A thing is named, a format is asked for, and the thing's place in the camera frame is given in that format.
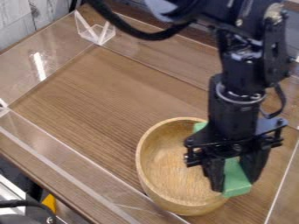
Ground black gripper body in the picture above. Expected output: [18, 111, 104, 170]
[182, 73, 290, 169]

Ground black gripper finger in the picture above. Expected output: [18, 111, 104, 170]
[239, 147, 271, 184]
[202, 157, 226, 193]

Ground green rectangular block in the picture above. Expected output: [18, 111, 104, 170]
[186, 122, 253, 198]

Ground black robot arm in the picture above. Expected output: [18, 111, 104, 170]
[87, 0, 293, 193]

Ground brown wooden bowl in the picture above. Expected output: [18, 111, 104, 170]
[135, 117, 229, 216]

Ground yellow warning label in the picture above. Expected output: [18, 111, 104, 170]
[42, 193, 58, 213]

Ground clear acrylic front wall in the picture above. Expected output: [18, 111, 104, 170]
[0, 99, 190, 224]

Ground clear acrylic corner bracket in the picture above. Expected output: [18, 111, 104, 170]
[74, 11, 116, 46]

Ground black cable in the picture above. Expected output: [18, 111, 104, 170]
[0, 199, 58, 224]

